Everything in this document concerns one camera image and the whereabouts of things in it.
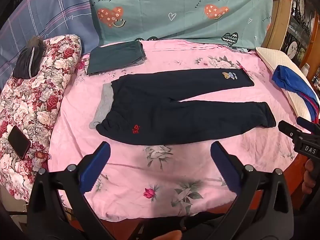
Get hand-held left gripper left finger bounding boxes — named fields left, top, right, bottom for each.
left=27, top=141, right=118, bottom=240

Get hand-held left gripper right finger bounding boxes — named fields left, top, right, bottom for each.
left=200, top=141, right=295, bottom=240

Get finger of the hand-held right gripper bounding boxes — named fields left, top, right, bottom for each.
left=296, top=117, right=320, bottom=134
left=278, top=120, right=302, bottom=143

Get dark navy pants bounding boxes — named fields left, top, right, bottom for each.
left=89, top=68, right=277, bottom=146

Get person's right hand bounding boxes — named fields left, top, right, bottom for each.
left=301, top=159, right=318, bottom=193

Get pink floral bedsheet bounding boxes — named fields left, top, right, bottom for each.
left=47, top=39, right=312, bottom=222

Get blue garment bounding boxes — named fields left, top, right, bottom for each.
left=272, top=65, right=320, bottom=125

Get red keyring charm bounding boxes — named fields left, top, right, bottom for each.
left=35, top=151, right=52, bottom=161

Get white textured pillow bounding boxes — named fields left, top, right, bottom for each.
left=255, top=46, right=320, bottom=121

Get red and white floral quilt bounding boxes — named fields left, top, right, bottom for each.
left=0, top=34, right=83, bottom=203

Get black smartphone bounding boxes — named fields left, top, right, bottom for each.
left=7, top=125, right=32, bottom=159

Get display cabinet with plates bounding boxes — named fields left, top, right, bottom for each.
left=285, top=0, right=320, bottom=87

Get folded dark teal cloth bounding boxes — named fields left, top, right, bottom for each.
left=86, top=41, right=147, bottom=76

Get wooden headboard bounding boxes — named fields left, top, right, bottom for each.
left=261, top=0, right=293, bottom=50

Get dark grey cloth bundle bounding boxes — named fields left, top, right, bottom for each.
left=12, top=36, right=46, bottom=79

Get blue plaid sheet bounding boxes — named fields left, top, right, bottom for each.
left=0, top=0, right=100, bottom=90

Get teal heart-print blanket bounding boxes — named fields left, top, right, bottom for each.
left=89, top=0, right=275, bottom=50

